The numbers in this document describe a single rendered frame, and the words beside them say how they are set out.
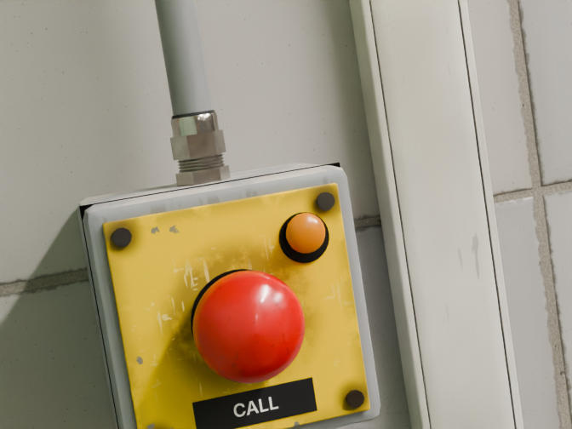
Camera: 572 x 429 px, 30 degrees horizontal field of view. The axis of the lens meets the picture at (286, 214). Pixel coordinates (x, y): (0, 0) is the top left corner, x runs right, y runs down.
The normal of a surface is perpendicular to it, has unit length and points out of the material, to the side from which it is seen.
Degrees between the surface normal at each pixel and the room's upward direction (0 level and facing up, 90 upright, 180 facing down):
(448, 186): 90
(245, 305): 83
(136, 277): 90
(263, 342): 96
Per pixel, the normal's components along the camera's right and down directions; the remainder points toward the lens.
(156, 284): 0.23, 0.07
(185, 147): -0.72, 0.18
